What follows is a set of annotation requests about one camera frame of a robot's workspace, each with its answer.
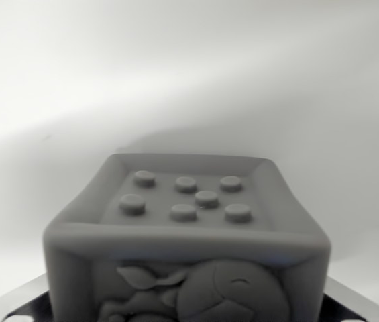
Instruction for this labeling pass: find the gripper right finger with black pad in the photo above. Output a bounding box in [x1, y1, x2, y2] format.
[323, 276, 379, 322]

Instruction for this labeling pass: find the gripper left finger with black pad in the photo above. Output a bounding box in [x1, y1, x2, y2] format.
[0, 273, 54, 322]

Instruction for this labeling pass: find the grey embossed rubber cube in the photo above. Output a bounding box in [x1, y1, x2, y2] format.
[42, 153, 332, 322]

